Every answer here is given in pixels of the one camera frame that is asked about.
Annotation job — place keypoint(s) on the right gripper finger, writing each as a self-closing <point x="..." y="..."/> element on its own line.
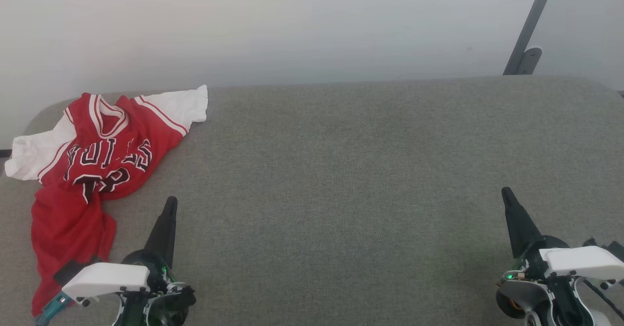
<point x="519" y="223"/>

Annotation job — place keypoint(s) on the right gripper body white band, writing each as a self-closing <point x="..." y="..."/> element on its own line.
<point x="580" y="262"/>

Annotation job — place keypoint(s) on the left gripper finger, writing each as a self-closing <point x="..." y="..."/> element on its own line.
<point x="165" y="228"/>

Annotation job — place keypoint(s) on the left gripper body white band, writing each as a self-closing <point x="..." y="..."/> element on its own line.
<point x="107" y="277"/>

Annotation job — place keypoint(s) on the red Bulls 23 jersey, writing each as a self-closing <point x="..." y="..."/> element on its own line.
<point x="122" y="150"/>

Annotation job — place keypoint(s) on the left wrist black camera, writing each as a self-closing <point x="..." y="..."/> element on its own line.
<point x="66" y="271"/>

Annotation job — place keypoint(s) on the grey metal bracket pole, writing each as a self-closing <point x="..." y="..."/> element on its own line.
<point x="529" y="28"/>

